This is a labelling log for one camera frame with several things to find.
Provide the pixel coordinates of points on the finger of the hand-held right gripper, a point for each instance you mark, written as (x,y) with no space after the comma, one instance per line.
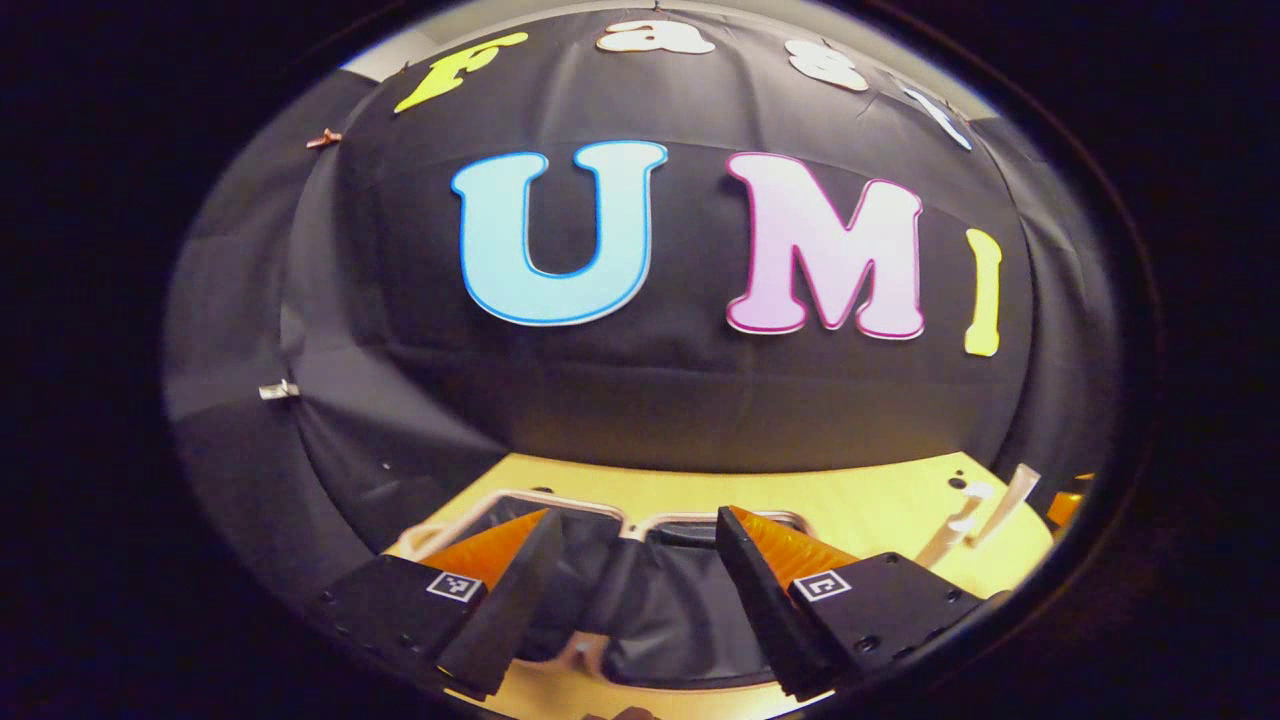
(1068,505)

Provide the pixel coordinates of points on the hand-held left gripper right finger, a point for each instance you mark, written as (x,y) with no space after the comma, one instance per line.
(760,610)

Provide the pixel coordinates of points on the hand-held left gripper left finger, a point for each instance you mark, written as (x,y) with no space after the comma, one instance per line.
(505,610)

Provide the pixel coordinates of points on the white tube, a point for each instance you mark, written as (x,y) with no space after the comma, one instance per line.
(1015,495)

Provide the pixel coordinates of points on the black backdrop cloth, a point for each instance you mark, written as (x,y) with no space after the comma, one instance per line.
(650,400)

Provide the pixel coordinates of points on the white clip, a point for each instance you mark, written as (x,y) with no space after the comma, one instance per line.
(280,390)

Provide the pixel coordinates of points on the copper clip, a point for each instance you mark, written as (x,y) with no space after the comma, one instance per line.
(323,138)

